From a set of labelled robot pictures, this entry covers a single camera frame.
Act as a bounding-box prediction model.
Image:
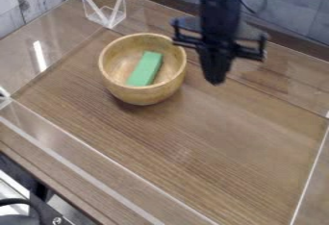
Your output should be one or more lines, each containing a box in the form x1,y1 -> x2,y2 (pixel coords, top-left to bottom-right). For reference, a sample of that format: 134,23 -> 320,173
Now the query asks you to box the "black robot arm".
172,0 -> 269,85

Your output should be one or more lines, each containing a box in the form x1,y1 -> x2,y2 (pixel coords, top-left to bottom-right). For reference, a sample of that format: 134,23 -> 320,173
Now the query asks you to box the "black metal table mount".
28,192 -> 77,225

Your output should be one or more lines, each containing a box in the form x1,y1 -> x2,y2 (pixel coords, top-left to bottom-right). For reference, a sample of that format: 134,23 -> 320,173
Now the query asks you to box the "black cable bottom left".
0,197 -> 43,225

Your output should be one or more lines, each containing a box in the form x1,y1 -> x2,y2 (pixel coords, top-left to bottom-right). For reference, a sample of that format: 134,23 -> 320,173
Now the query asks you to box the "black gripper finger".
197,46 -> 214,84
214,48 -> 236,85

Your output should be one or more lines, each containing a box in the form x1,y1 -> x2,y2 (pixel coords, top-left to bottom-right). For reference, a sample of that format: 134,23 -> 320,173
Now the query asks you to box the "wooden bowl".
98,33 -> 188,106

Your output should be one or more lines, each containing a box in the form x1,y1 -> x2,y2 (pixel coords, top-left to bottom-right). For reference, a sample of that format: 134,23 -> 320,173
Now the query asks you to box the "clear acrylic corner bracket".
82,0 -> 126,29

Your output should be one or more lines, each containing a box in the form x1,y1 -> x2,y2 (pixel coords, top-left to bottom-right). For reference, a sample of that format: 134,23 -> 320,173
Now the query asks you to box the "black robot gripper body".
172,0 -> 268,62

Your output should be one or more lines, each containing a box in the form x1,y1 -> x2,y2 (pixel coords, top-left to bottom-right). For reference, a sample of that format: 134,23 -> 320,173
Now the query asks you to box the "green rectangular block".
126,51 -> 164,87

